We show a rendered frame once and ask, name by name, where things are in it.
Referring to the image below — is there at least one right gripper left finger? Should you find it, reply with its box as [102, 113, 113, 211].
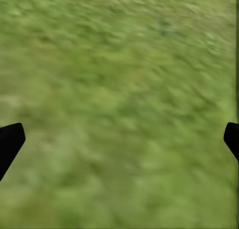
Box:
[0, 122, 26, 182]

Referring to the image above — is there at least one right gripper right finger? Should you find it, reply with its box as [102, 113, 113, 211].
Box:
[224, 122, 239, 162]

